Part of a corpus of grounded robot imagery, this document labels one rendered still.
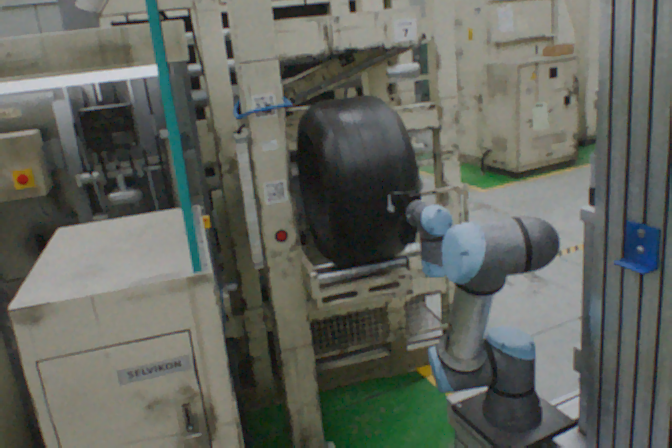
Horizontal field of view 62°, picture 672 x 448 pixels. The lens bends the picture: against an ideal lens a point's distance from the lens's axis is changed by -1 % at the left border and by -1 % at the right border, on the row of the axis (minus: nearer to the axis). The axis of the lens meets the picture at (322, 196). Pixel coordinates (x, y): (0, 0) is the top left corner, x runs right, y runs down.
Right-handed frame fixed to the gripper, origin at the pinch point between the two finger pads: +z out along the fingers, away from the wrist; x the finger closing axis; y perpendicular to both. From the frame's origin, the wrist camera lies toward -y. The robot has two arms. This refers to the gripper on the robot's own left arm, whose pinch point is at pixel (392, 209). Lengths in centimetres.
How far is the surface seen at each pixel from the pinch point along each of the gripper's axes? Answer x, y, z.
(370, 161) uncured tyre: 4.9, 16.0, 2.1
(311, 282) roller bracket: 26.8, -22.8, 13.8
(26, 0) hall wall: 278, 265, 889
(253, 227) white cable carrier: 42.3, -2.8, 23.9
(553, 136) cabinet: -331, -35, 381
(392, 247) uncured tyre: -1.8, -15.2, 9.8
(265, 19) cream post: 29, 64, 15
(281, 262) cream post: 34.5, -17.0, 24.5
